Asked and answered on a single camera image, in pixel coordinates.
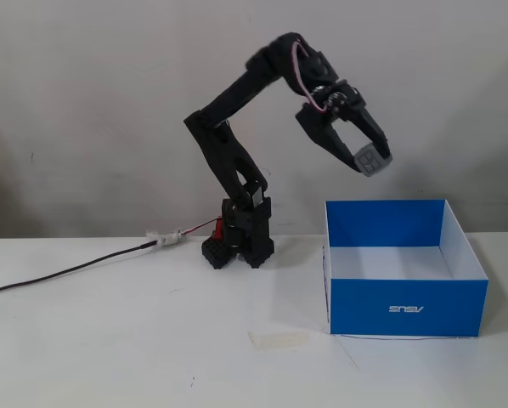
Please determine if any blue and white cardboard box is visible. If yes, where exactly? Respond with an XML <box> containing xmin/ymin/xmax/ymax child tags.
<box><xmin>324</xmin><ymin>199</ymin><xmax>490</xmax><ymax>338</ymax></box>

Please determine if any red clamp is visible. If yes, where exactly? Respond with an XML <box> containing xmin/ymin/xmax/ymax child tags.
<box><xmin>210</xmin><ymin>217</ymin><xmax>226</xmax><ymax>244</ymax></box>

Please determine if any white taped wire connector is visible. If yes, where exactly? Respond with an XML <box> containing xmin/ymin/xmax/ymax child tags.
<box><xmin>144</xmin><ymin>228</ymin><xmax>188</xmax><ymax>249</ymax></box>

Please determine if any clear tape patch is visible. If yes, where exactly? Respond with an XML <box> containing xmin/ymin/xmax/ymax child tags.
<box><xmin>246</xmin><ymin>331</ymin><xmax>311</xmax><ymax>352</ymax></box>

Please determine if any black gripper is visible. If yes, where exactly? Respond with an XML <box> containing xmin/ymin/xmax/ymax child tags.
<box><xmin>295</xmin><ymin>78</ymin><xmax>393</xmax><ymax>173</ymax></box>

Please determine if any black power cable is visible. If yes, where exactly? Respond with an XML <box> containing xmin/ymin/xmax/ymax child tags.
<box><xmin>0</xmin><ymin>240</ymin><xmax>159</xmax><ymax>299</ymax></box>

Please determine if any gray block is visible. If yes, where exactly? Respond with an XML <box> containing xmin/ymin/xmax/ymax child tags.
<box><xmin>353</xmin><ymin>143</ymin><xmax>395</xmax><ymax>178</ymax></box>

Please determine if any white and pink servo cable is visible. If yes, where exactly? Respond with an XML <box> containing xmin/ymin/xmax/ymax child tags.
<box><xmin>291</xmin><ymin>37</ymin><xmax>330</xmax><ymax>115</ymax></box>

